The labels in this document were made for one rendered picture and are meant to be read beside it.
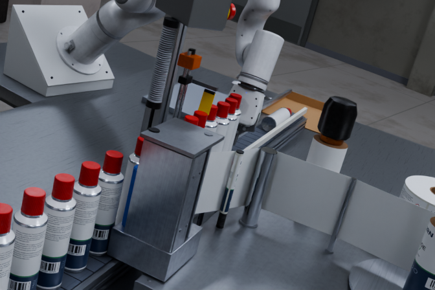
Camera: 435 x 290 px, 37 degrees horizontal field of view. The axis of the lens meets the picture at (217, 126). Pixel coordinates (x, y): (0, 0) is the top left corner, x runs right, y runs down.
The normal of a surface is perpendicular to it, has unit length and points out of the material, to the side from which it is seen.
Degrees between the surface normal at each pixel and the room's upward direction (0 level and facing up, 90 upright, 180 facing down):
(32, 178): 0
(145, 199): 90
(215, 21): 90
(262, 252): 0
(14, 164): 0
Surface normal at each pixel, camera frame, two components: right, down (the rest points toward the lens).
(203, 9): 0.50, 0.40
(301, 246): 0.23, -0.91
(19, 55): -0.58, 0.14
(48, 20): 0.70, -0.43
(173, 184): -0.40, 0.22
